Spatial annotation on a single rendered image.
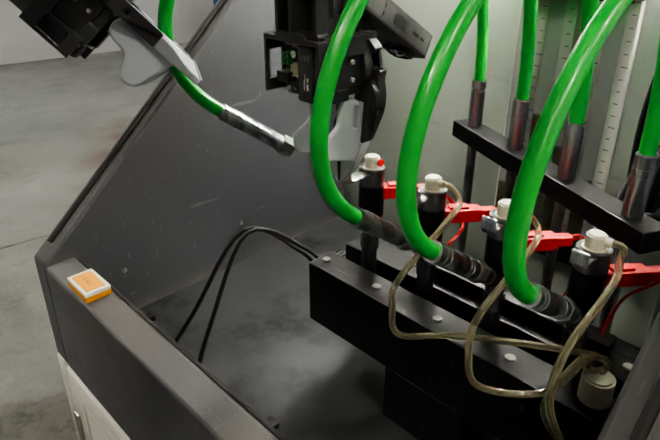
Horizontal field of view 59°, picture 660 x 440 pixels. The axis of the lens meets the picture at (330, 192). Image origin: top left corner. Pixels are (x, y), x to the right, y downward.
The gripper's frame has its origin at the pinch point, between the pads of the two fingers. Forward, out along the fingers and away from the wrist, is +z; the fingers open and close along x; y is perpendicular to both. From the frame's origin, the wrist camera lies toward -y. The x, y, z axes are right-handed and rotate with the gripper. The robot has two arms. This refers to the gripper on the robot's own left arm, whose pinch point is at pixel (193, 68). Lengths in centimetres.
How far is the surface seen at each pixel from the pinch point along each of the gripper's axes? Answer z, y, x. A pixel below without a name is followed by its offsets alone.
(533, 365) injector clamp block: 39.4, -1.9, 17.1
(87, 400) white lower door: 17.9, 42.2, -12.0
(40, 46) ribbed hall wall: -163, 124, -619
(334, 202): 15.7, -0.5, 16.6
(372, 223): 20.3, -1.3, 13.6
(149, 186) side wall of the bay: 5.2, 17.0, -19.8
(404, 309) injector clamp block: 31.4, 3.2, 7.5
